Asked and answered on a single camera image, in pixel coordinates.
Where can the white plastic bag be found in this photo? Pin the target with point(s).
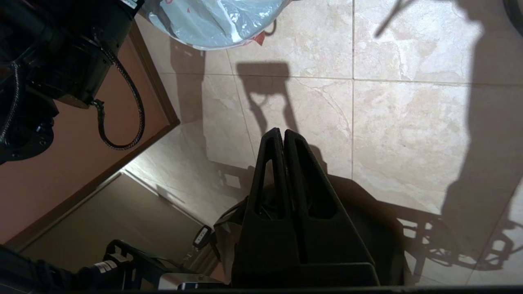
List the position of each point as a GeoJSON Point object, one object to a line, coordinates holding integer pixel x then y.
{"type": "Point", "coordinates": [212, 20]}

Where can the black robot base chassis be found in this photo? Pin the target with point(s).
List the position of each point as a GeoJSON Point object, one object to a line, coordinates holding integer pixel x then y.
{"type": "Point", "coordinates": [380, 232]}

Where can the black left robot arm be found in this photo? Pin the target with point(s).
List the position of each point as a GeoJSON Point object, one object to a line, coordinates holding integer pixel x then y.
{"type": "Point", "coordinates": [61, 53]}

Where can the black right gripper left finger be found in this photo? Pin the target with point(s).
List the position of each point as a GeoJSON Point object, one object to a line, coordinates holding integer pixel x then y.
{"type": "Point", "coordinates": [265, 245]}

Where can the black key fob white label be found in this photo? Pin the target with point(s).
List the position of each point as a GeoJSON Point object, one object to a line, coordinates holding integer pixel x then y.
{"type": "Point", "coordinates": [202, 237]}

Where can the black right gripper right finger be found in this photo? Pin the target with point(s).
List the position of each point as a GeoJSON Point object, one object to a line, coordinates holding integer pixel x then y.
{"type": "Point", "coordinates": [335, 245]}

